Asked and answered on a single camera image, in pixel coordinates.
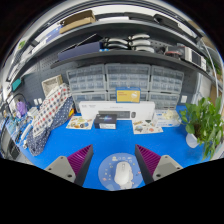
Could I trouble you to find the white and blue glove box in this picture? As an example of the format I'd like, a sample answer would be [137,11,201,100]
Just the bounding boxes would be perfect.
[153,109,183,128]

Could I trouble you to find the round blue rabbit mouse pad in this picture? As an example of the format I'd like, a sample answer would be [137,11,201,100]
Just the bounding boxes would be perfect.
[97,152,147,192]

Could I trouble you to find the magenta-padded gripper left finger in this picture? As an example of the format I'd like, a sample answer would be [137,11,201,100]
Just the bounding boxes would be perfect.
[44,143,94,187]

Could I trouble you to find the large colourful sticker sheet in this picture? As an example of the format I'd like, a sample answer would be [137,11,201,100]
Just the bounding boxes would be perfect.
[131,119,164,135]

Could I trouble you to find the white computer mouse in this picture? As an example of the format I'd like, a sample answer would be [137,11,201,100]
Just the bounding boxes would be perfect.
[113,161,134,187]

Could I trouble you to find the purple toy figure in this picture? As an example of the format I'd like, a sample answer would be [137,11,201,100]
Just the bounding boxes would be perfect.
[16,100,28,118]

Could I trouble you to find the green plant in white pot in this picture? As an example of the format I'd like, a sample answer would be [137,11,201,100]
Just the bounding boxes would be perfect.
[179,96,224,161]

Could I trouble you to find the dark wall shelf unit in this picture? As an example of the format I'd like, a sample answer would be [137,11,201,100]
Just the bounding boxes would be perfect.
[6,4,223,88]

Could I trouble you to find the long white keyboard box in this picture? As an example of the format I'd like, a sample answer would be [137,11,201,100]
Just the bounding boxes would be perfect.
[78,100,156,122]

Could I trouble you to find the small black box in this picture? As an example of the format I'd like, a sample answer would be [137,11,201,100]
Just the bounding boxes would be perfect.
[93,113,118,130]

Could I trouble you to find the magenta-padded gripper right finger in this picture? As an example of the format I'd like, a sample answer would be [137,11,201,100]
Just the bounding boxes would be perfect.
[134,143,184,186]

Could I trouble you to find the white rimmed beige frame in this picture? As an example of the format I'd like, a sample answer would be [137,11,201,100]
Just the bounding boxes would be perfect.
[41,74,64,98]

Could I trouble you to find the white dotted fabric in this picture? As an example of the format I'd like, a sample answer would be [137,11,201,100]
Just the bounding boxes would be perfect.
[32,83,73,138]

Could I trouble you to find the yellow and blue box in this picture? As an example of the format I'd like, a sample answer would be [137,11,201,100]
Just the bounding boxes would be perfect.
[115,86,142,104]

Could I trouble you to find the small colourful sticker sheet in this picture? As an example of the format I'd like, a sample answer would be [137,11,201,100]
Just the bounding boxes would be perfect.
[65,115,95,131]

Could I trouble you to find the navy polka-dot fabric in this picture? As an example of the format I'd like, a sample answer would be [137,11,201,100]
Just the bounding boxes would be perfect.
[26,96,75,157]

